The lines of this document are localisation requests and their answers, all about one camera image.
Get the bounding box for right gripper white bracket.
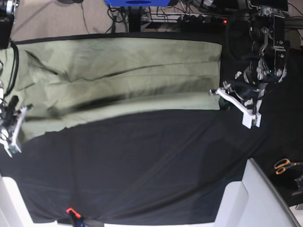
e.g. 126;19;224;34
0;96;33;157

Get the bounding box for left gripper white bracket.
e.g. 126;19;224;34
209;80;262;129

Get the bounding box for light green T-shirt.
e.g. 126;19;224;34
11;38;222;142

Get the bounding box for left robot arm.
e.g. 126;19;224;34
210;0;289;129

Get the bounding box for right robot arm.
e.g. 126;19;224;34
0;0;33;157

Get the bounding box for black table cloth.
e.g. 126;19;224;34
0;37;303;225

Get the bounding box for black power strip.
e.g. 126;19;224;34
182;14;227;25

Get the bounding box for white plastic bin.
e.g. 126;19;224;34
214;158;300;227

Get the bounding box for white table edge left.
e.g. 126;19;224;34
0;176;34;227

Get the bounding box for red black clamp bottom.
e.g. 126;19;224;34
66;208;86;227

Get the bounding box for blue box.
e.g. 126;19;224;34
105;0;170;7

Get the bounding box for orange handled scissors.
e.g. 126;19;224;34
274;158;303;175

